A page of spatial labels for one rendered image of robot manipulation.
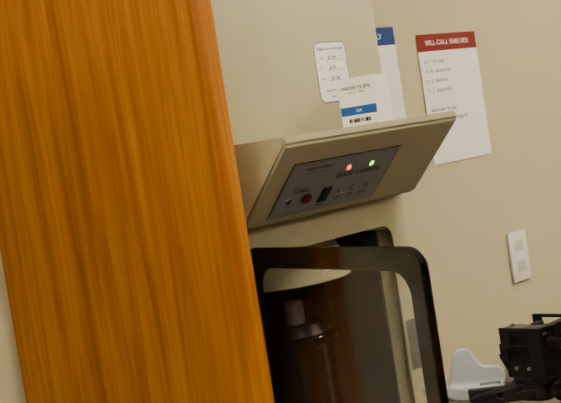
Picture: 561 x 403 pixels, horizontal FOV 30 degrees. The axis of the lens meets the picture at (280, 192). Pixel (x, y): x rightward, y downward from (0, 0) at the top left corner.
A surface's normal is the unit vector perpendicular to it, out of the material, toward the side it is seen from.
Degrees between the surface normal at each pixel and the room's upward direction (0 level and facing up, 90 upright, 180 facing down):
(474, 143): 90
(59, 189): 90
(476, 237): 90
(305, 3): 90
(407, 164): 135
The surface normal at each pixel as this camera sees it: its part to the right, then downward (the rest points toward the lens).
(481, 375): -0.23, 0.09
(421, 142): 0.59, 0.65
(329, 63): 0.69, -0.07
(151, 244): -0.71, 0.15
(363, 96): -0.45, 0.11
